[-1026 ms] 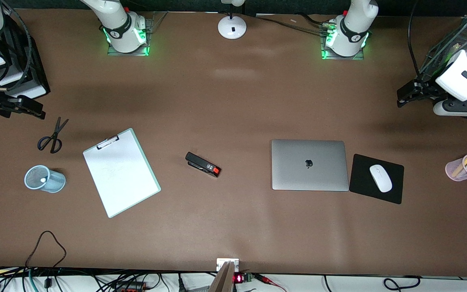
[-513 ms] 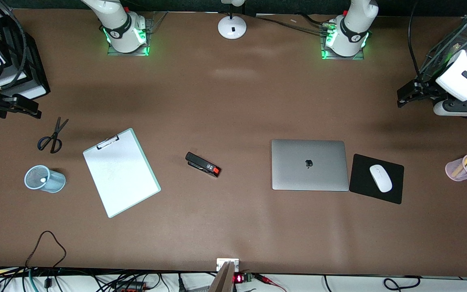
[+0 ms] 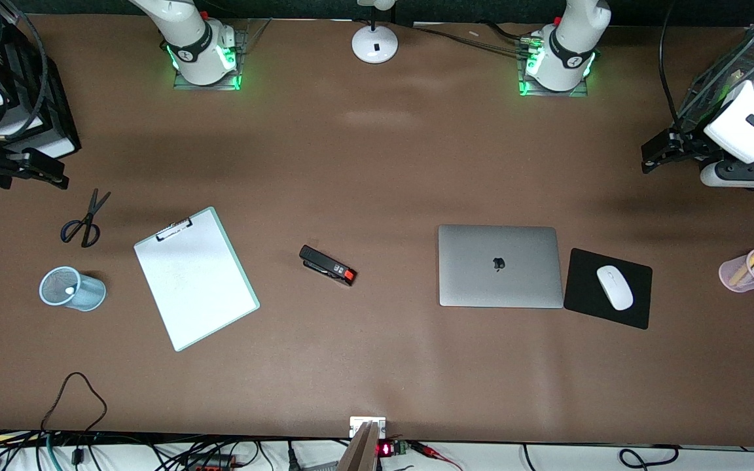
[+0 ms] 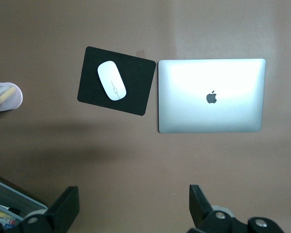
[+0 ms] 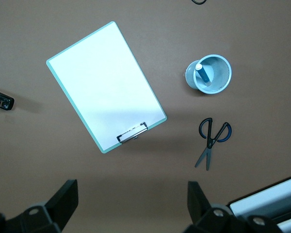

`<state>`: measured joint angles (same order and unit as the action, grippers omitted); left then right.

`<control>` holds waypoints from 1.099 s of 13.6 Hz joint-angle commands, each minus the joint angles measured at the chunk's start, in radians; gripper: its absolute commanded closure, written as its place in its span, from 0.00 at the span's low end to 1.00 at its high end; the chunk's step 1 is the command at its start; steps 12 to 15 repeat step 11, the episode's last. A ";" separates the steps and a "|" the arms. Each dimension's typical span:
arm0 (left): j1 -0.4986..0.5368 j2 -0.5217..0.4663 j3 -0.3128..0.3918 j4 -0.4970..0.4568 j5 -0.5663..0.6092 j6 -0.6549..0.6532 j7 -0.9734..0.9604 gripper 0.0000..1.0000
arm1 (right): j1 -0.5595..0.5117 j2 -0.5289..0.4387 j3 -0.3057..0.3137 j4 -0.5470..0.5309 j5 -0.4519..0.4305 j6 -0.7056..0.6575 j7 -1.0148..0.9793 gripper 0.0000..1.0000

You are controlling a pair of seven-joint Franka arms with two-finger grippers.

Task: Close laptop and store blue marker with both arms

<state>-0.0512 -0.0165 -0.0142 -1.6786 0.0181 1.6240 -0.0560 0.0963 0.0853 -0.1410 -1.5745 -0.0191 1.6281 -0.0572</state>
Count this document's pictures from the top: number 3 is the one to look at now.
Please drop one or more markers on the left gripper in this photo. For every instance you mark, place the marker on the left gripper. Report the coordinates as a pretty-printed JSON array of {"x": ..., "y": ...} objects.
[{"x": 690, "y": 144}]

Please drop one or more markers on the grey laptop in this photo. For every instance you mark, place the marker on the grey laptop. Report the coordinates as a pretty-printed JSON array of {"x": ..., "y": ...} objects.
[{"x": 468, "y": 275}]

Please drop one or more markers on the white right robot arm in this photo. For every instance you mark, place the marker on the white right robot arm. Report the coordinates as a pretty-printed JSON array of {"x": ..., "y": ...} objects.
[{"x": 200, "y": 39}]

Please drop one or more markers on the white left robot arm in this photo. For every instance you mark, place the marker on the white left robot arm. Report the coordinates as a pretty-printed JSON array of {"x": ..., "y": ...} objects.
[{"x": 567, "y": 52}]

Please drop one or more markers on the black letter tray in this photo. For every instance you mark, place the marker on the black letter tray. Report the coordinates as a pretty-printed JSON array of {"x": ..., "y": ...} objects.
[{"x": 59, "y": 98}]

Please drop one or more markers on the black mesh desk tray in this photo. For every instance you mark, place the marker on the black mesh desk tray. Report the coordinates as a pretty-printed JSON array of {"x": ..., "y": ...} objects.
[{"x": 711, "y": 78}]

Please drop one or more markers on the light blue mesh pen cup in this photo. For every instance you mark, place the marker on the light blue mesh pen cup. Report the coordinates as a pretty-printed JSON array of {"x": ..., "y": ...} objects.
[{"x": 89, "y": 294}]

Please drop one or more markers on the yellow pen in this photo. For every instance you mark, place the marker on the yellow pen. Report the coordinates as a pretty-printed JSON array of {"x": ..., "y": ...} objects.
[{"x": 753, "y": 256}]

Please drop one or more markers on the white computer mouse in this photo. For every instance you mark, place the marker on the white computer mouse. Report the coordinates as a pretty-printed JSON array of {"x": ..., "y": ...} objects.
[{"x": 614, "y": 288}]

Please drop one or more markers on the black mouse pad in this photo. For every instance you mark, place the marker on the black mouse pad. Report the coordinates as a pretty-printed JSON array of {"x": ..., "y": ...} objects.
[{"x": 580, "y": 288}]

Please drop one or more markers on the white paper sheet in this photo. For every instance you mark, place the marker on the white paper sheet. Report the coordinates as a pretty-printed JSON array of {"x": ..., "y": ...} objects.
[{"x": 194, "y": 288}]

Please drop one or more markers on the mint green clipboard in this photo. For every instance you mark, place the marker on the mint green clipboard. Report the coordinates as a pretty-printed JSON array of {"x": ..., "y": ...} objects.
[{"x": 235, "y": 258}]

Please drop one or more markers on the black stapler red tip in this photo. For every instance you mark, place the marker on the black stapler red tip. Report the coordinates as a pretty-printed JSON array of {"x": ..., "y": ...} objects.
[{"x": 324, "y": 263}]

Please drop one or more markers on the white lamp base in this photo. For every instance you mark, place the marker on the white lamp base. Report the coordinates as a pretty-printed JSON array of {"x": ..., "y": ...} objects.
[{"x": 375, "y": 44}]

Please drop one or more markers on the black orange power strip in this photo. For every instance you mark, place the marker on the black orange power strip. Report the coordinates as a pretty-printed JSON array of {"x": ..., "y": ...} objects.
[{"x": 210, "y": 463}]

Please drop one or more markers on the red digit display board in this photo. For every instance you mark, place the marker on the red digit display board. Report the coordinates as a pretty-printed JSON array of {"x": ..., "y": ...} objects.
[{"x": 387, "y": 449}]

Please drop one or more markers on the white post base plate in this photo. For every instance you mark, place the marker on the white post base plate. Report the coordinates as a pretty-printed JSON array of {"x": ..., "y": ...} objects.
[{"x": 355, "y": 424}]

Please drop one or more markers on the aluminium profile post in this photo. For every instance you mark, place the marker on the aluminium profile post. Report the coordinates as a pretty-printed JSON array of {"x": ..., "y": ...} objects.
[{"x": 359, "y": 451}]

